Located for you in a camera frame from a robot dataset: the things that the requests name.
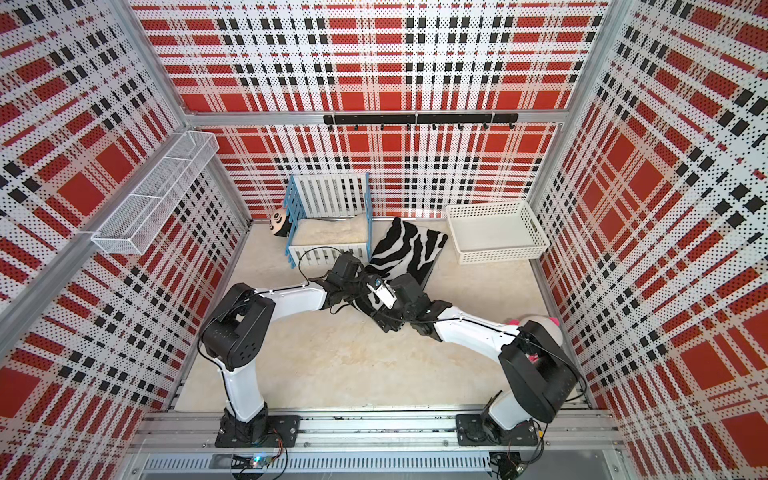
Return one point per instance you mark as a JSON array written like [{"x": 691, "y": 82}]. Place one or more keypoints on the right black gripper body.
[{"x": 395, "y": 315}]

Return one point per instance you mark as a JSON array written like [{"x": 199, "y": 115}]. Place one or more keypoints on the grey zebra plush pillowcase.
[{"x": 407, "y": 249}]

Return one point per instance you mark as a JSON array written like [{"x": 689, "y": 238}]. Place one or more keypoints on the white plastic basket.
[{"x": 495, "y": 232}]

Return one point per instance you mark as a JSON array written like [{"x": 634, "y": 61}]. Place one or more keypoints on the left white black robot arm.
[{"x": 237, "y": 329}]

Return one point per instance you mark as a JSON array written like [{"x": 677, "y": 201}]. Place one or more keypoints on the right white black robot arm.
[{"x": 539, "y": 374}]

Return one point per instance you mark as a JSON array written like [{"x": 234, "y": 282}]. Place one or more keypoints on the blue white toy crib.
[{"x": 328, "y": 212}]

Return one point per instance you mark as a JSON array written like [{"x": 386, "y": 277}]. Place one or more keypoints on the panda plush toy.
[{"x": 280, "y": 223}]

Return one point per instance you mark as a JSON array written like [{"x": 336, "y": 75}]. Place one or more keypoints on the white pink plush doll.
[{"x": 549, "y": 324}]

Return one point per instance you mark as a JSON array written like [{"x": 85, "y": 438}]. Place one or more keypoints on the green circuit board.
[{"x": 241, "y": 463}]

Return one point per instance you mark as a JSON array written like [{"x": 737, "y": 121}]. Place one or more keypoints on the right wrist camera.
[{"x": 381, "y": 290}]

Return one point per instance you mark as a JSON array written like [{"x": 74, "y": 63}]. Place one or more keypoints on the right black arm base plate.
[{"x": 482, "y": 430}]

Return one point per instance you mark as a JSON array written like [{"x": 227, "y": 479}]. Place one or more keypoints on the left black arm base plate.
[{"x": 276, "y": 429}]

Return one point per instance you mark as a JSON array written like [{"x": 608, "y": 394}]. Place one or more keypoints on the black hook rail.
[{"x": 357, "y": 120}]

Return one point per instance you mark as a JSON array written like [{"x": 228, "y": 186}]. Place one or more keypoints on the white wire mesh shelf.
[{"x": 133, "y": 226}]

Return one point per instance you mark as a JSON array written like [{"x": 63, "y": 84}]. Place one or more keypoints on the aluminium mounting rail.
[{"x": 399, "y": 442}]

